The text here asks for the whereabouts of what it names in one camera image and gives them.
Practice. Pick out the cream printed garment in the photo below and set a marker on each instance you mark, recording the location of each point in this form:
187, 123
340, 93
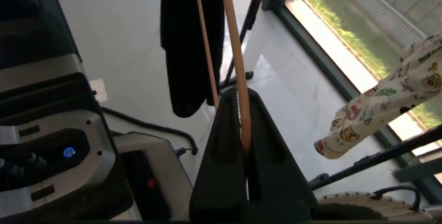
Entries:
380, 113

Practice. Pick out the black clothes rack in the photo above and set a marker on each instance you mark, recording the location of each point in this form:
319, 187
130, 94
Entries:
380, 155

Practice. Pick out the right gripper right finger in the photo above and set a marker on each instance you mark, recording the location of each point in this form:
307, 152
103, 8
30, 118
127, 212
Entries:
279, 182

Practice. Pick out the white laundry basket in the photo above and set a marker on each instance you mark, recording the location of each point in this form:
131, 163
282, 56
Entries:
380, 203

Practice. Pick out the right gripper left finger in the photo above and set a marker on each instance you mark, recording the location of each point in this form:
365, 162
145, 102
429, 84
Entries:
217, 175

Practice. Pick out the window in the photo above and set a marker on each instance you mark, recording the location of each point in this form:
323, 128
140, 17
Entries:
345, 9

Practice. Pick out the pink clothes hanger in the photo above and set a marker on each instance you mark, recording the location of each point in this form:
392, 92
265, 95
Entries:
238, 79

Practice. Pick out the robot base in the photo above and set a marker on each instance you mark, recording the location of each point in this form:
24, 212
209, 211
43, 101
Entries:
52, 141

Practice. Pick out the black garment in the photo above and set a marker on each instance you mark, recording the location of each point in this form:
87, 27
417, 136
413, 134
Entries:
186, 61

